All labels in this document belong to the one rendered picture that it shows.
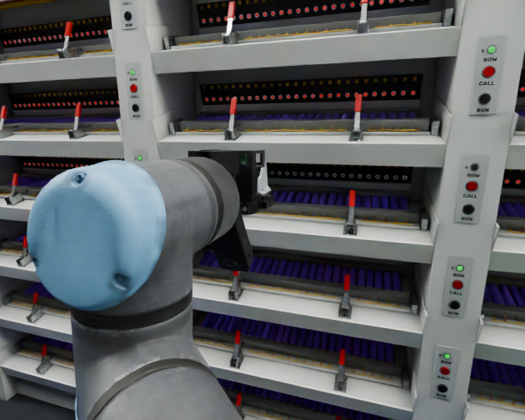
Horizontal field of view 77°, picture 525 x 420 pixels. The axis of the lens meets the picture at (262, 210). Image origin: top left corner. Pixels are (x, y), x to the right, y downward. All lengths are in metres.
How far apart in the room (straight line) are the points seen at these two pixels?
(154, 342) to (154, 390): 0.05
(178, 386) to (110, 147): 0.75
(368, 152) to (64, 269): 0.56
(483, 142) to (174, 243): 0.58
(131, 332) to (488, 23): 0.67
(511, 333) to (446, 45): 0.57
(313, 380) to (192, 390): 0.71
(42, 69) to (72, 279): 0.85
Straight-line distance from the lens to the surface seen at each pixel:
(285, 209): 0.78
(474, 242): 0.73
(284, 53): 0.72
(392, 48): 0.70
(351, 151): 0.68
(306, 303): 0.82
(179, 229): 0.24
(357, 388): 0.91
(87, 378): 0.27
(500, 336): 0.85
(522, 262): 0.77
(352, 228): 0.73
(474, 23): 0.71
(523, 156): 0.73
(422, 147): 0.68
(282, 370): 0.93
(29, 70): 1.09
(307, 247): 0.73
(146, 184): 0.23
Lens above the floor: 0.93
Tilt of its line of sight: 13 degrees down
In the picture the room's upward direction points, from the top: straight up
